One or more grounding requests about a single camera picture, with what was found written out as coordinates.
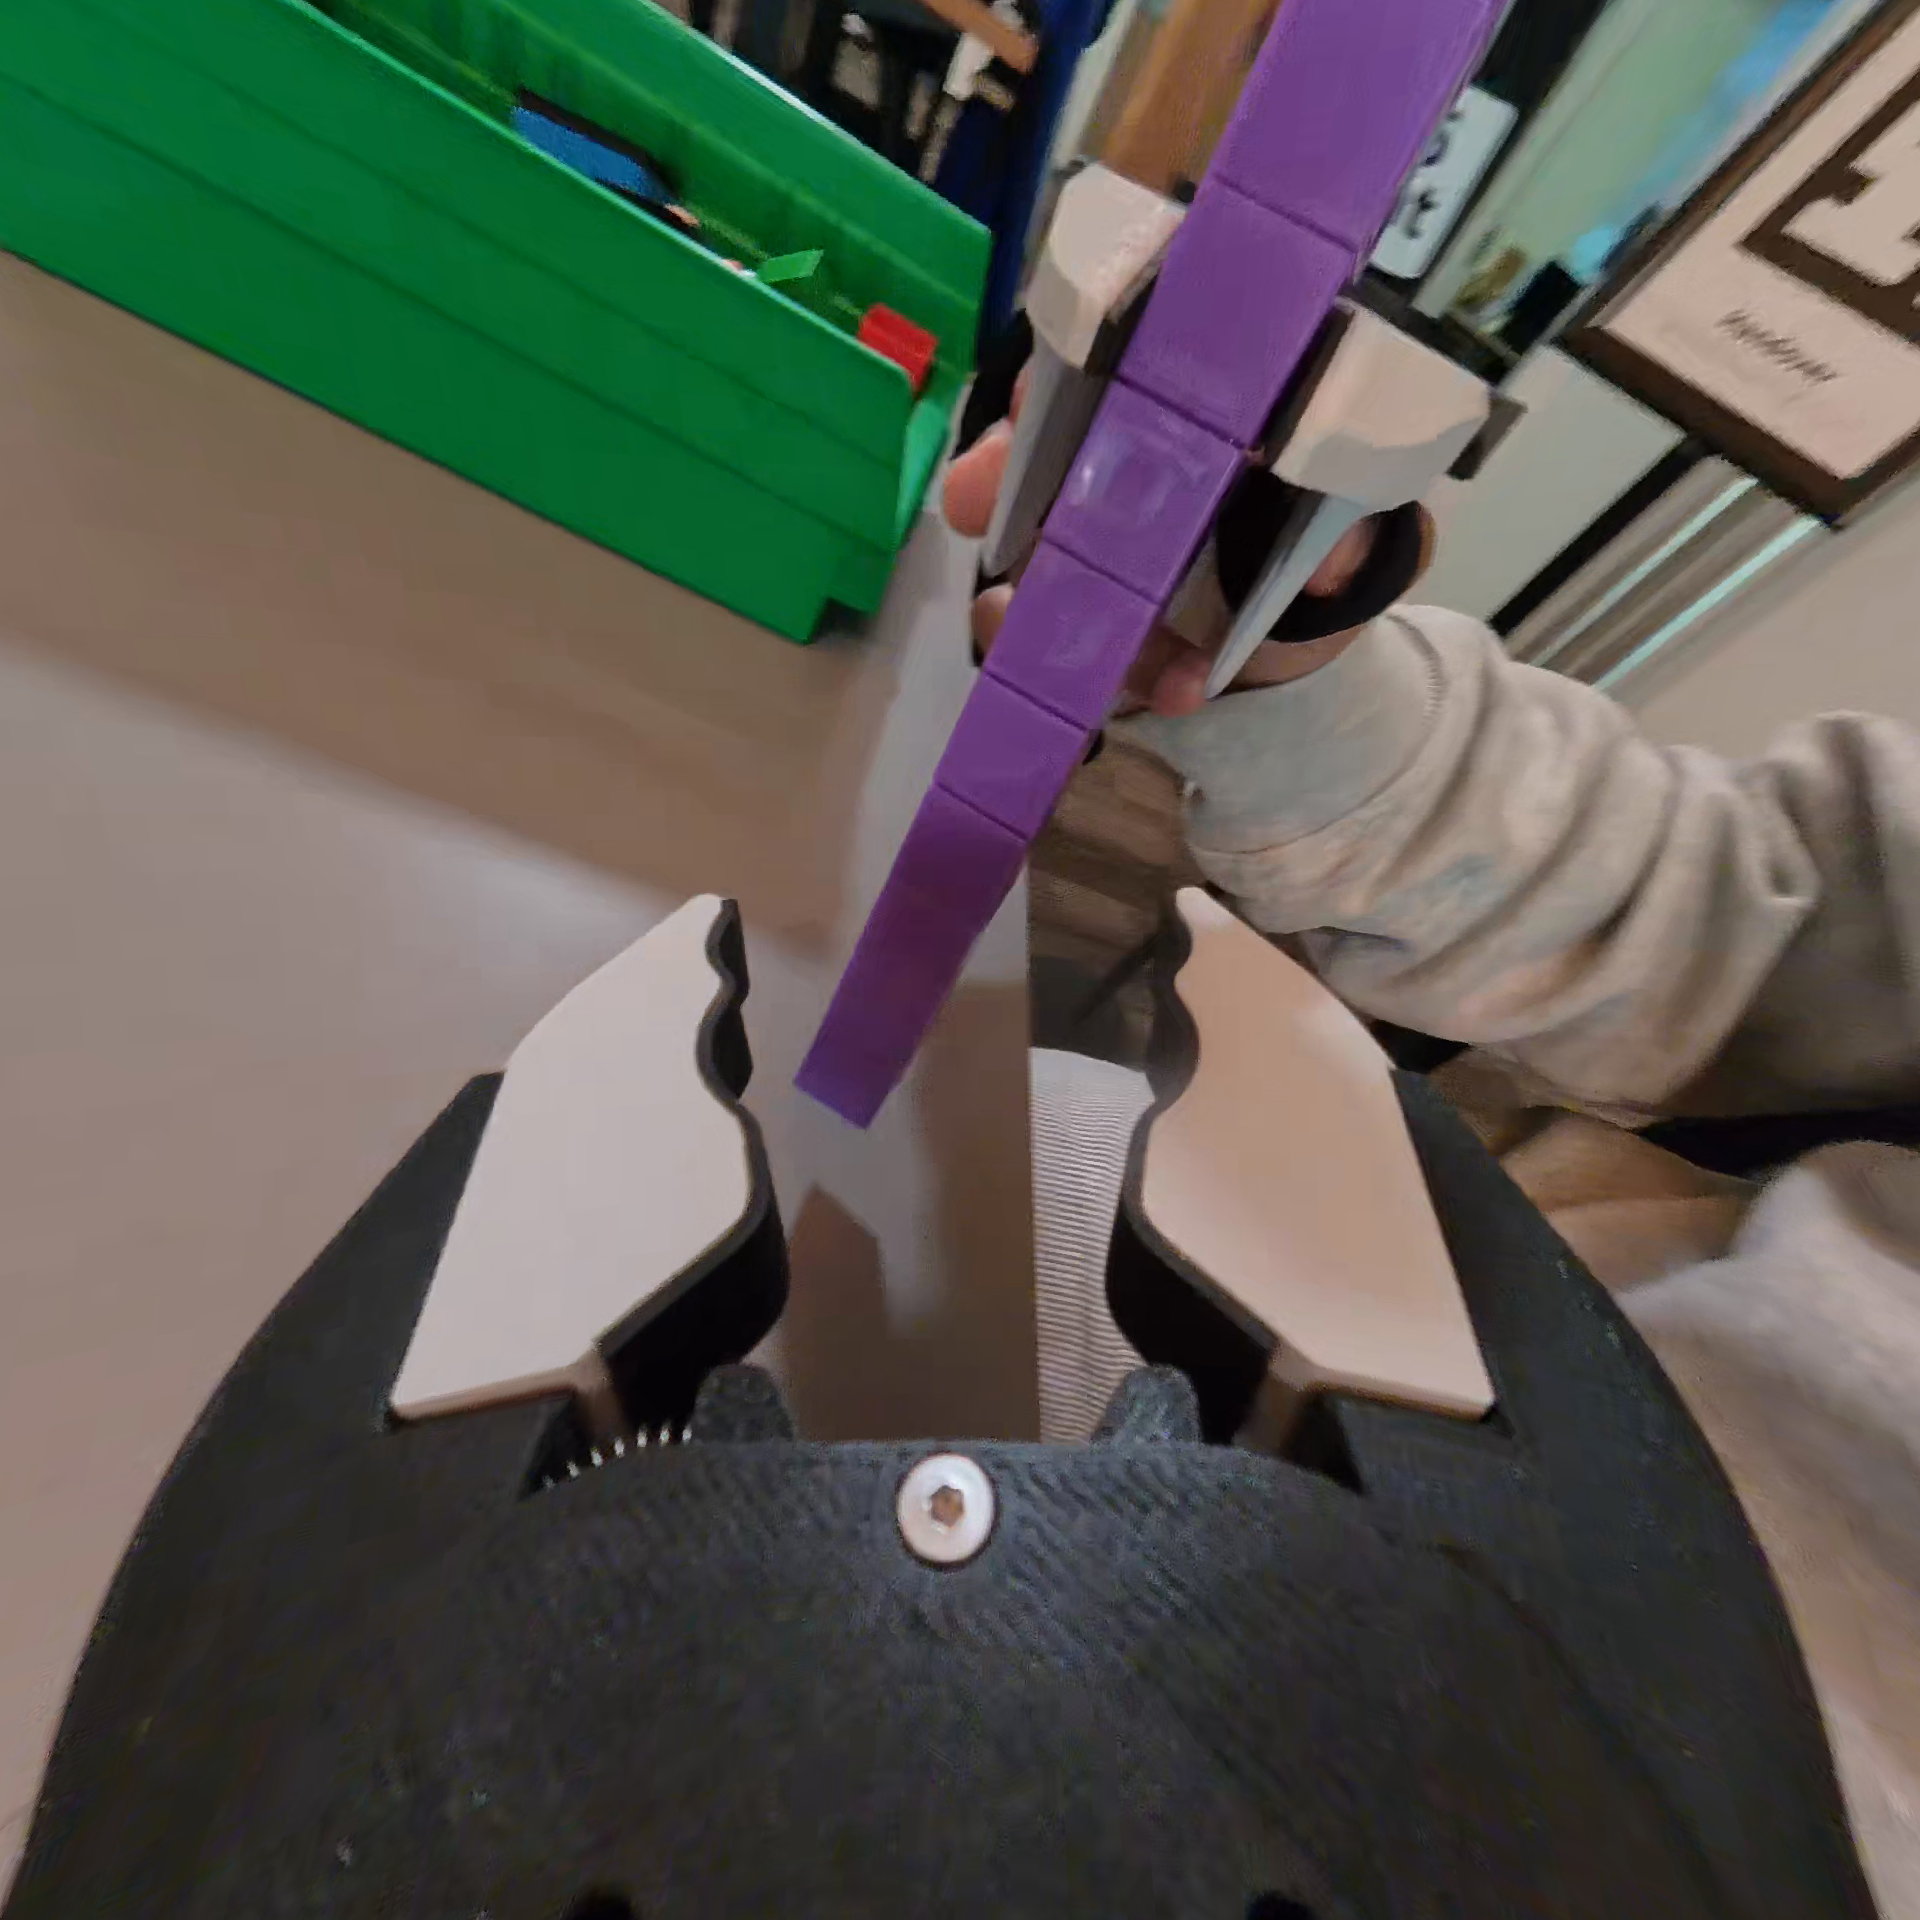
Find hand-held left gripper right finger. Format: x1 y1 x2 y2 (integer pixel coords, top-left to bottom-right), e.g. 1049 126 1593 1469
1106 884 1501 1454

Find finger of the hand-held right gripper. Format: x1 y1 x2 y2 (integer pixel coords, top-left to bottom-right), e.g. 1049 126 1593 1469
1264 303 1497 508
1024 159 1192 380

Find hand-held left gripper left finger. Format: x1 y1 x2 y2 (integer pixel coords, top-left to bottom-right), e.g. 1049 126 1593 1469
387 893 793 1448

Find purple segmented bar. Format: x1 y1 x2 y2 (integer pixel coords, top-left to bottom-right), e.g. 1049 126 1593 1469
791 0 1513 1129

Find person's right forearm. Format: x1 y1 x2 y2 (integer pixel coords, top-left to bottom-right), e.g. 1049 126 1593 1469
1126 599 1920 1124

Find grey desk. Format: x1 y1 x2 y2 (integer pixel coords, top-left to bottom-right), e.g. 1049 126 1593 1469
0 247 1045 1876

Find person's right hand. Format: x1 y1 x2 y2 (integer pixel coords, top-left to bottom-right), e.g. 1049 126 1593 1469
943 393 1250 724

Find blue jacket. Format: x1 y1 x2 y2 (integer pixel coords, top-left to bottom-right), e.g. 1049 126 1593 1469
930 0 1121 260

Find red block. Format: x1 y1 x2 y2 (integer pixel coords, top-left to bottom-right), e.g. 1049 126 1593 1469
858 303 943 394

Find person's striped trousers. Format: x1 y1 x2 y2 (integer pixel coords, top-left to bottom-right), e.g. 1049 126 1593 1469
1031 1049 1157 1444

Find framed marker sign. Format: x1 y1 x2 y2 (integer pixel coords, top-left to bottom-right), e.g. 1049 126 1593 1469
1493 0 1920 640

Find blue block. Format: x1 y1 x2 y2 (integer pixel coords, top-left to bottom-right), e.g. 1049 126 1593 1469
510 96 681 207

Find person's grey sweatshirt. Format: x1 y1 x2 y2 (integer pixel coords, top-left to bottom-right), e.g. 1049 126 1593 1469
1622 1141 1920 1920

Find green plastic bin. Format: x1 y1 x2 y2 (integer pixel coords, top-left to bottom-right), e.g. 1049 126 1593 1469
0 0 994 646

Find wooden post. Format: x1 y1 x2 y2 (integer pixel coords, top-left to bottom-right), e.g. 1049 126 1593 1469
1106 0 1274 169

